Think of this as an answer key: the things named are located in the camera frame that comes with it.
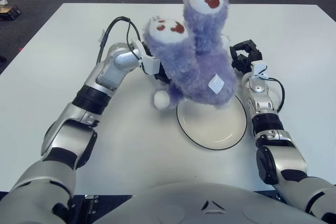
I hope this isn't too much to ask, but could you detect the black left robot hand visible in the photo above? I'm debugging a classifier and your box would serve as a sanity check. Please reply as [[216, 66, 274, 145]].
[[153, 62, 172, 84]]

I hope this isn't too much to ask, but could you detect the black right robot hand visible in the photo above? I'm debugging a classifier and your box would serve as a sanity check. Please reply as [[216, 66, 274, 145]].
[[229, 39, 263, 74]]

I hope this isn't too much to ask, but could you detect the purple plush bunny doll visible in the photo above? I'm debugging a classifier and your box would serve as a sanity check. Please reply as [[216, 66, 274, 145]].
[[141, 0, 238, 111]]

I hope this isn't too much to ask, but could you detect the white plate with black rim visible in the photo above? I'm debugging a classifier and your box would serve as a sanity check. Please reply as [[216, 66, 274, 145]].
[[176, 95, 248, 152]]

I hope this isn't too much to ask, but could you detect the grey robot torso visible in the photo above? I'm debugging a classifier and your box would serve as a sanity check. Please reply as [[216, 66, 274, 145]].
[[91, 182, 329, 224]]

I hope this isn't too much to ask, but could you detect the black and yellow box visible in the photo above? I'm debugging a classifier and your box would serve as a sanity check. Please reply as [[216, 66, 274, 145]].
[[0, 4, 22, 20]]

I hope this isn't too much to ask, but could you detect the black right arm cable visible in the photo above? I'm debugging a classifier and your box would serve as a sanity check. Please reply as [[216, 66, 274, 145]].
[[267, 77, 286, 112]]

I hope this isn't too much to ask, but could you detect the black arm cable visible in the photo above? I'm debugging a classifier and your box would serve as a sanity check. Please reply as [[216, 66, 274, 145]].
[[97, 16, 142, 65], [267, 77, 286, 112]]

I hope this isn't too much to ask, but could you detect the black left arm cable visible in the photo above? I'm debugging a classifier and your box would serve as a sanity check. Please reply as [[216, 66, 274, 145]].
[[97, 16, 142, 65]]

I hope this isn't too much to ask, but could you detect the metal table bracket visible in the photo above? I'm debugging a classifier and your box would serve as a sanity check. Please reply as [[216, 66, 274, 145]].
[[80, 194, 99, 217]]

